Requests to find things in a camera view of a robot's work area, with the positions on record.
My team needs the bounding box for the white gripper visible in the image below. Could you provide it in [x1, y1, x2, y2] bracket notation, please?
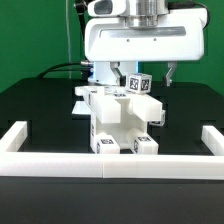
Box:
[85, 0, 208, 87]

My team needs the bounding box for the white chair back piece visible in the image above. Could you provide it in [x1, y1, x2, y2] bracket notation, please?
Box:
[75, 86, 162, 124]

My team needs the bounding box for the white chair seat piece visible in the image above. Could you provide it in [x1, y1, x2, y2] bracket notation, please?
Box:
[90, 113, 147, 152]

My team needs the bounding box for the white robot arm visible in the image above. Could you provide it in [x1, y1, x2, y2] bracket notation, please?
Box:
[74, 0, 210, 85]

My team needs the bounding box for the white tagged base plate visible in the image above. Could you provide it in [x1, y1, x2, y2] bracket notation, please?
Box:
[72, 101, 91, 115]

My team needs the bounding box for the black hose behind robot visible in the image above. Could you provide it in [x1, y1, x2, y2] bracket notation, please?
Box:
[73, 0, 90, 44]

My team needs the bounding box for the black cable on table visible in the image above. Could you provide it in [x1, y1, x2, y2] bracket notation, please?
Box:
[36, 62, 93, 79]

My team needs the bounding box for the white U-shaped fence frame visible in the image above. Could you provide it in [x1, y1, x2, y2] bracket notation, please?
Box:
[0, 121, 224, 180]

